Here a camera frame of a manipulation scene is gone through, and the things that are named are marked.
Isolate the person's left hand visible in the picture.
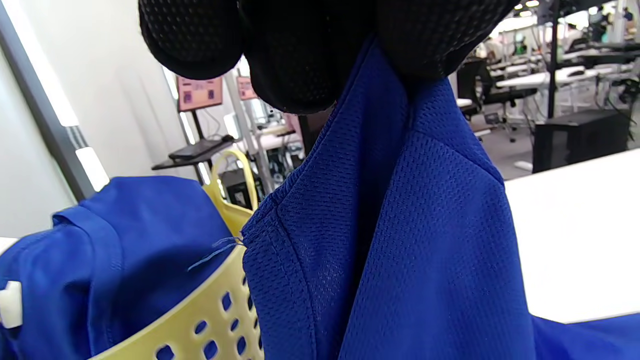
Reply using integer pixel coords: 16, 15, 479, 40
138, 0, 521, 115

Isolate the blue t-shirt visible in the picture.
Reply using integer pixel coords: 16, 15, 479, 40
0, 176, 236, 360
241, 37, 640, 360

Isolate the pink screen monitor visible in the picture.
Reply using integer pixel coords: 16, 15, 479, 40
236, 76, 259, 101
176, 76, 224, 112

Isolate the silver desk column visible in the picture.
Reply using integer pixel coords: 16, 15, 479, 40
222, 70, 276, 196

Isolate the black desk top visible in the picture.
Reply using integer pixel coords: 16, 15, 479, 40
151, 135, 236, 172

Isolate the black computer tower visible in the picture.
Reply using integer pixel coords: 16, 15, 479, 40
219, 167, 266, 210

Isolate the black office chair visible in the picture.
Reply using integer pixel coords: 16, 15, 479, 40
456, 59, 540, 143

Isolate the yellow perforated laundry basket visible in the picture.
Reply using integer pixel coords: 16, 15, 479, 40
87, 149, 266, 360

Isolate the white background table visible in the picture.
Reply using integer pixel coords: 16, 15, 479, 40
495, 65, 601, 91

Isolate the black pole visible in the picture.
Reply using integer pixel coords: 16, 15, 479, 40
546, 0, 561, 120

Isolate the black mesh computer case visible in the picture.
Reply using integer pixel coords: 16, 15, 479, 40
531, 109, 632, 174

